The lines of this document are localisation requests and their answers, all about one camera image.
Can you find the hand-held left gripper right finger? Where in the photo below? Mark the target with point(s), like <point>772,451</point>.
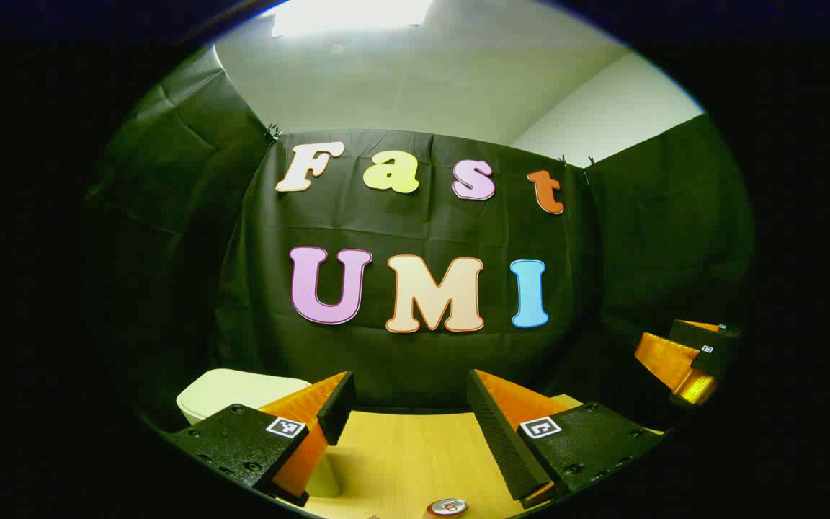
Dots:
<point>494,425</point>

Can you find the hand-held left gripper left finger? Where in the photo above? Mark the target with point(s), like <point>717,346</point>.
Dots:
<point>336,407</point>

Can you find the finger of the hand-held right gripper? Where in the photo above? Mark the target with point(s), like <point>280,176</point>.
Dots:
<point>696,337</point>
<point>667,360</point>

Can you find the red pop can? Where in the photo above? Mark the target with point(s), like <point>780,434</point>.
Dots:
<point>447,507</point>

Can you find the cream desktop garbage bin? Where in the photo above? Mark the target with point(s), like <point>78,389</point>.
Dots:
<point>235,389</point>

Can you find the wooden desktop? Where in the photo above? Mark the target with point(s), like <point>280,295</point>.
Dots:
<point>415,454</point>

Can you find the black backdrop cloth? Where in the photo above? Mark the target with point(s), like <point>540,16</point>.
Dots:
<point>400,353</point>

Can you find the ceiling light panel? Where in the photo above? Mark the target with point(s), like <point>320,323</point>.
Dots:
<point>350,14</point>

